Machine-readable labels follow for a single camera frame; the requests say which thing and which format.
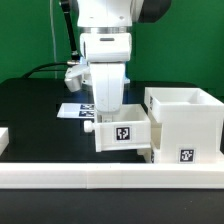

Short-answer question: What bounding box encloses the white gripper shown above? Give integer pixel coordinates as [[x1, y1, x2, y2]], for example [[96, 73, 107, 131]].
[[90, 63, 125, 114]]

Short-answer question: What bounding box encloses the white drawer with tag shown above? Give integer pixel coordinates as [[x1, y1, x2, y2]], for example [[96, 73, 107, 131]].
[[84, 104, 151, 152]]

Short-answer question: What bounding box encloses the white drawer front with knob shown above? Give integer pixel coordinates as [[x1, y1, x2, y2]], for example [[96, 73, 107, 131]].
[[137, 148, 153, 163]]

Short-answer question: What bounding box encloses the white drawer cabinet box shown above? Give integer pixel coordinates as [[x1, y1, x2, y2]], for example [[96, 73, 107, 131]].
[[144, 87, 224, 164]]

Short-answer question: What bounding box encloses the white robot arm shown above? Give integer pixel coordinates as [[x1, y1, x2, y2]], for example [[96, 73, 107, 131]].
[[60, 0, 172, 115]]

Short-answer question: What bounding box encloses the white base tag plate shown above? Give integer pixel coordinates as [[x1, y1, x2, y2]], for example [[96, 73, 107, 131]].
[[57, 103, 94, 119]]

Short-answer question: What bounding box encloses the black cable on table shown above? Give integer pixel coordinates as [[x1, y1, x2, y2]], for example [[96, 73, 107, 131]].
[[21, 62, 81, 80]]

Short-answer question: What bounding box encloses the white hanging cable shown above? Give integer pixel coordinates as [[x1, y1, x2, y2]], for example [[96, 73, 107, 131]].
[[49, 0, 58, 80]]

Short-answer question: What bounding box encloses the white U-shaped fence wall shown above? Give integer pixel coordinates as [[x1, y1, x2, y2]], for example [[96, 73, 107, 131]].
[[0, 126, 224, 189]]

